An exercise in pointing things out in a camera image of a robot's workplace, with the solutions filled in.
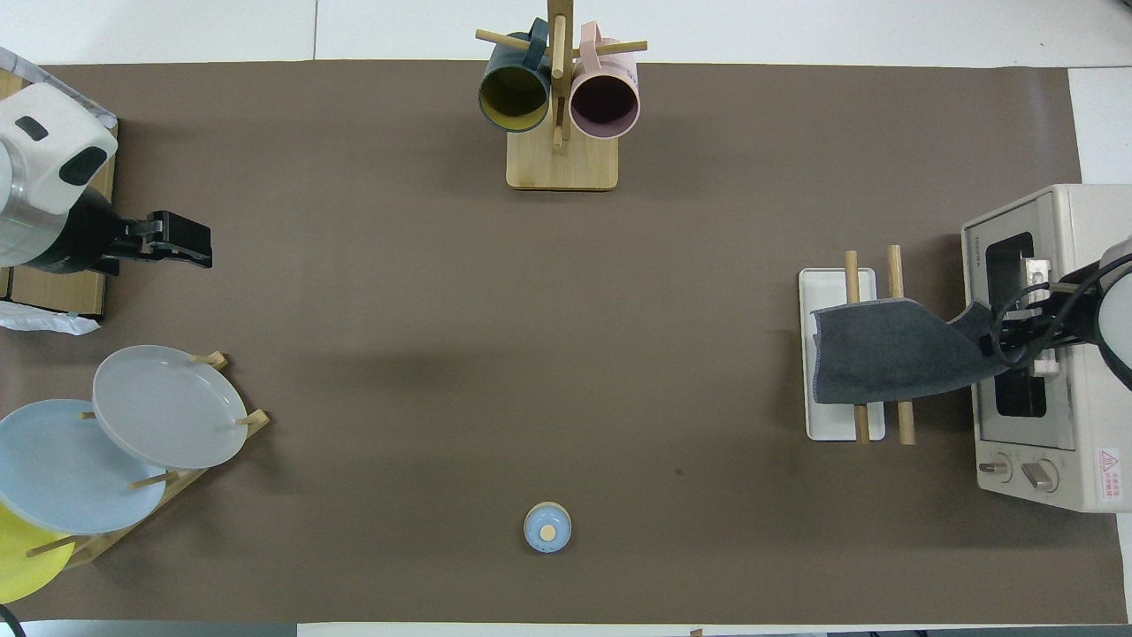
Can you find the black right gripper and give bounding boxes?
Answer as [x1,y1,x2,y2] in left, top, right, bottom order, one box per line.
[995,288,1106,355]

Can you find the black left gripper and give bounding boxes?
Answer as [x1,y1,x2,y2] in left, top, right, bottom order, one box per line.
[27,190,213,275]

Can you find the purple and grey towel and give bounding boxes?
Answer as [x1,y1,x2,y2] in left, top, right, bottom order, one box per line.
[811,298,1000,406]

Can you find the wooden plate rack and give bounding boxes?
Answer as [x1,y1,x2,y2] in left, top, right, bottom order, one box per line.
[27,351,271,569]

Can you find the white towel rack wooden bars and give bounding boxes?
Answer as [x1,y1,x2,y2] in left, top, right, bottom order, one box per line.
[799,245,916,446]

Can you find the beige toaster oven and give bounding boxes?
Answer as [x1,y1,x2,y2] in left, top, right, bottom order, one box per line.
[961,183,1132,514]

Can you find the grey plate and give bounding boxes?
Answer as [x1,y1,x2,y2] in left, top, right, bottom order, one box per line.
[92,345,249,470]

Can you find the light blue plate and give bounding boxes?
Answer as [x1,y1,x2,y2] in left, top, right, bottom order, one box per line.
[0,399,169,535]

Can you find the yellow plate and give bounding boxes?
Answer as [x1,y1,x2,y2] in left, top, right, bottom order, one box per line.
[0,500,76,605]

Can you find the wooden mug tree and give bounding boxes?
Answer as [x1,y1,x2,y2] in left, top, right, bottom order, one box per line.
[475,0,648,191]

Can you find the dark teal mug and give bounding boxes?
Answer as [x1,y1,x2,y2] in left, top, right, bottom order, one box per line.
[478,18,554,134]

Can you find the brown table mat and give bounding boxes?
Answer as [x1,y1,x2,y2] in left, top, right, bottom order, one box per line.
[0,60,1128,625]

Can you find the pink mug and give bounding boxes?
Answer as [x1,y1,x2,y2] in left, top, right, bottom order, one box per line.
[570,22,640,141]

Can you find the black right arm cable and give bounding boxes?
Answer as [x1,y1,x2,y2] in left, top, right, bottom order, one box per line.
[989,252,1132,365]

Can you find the wooden wire shelf box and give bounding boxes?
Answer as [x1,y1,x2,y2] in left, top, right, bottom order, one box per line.
[0,66,119,319]

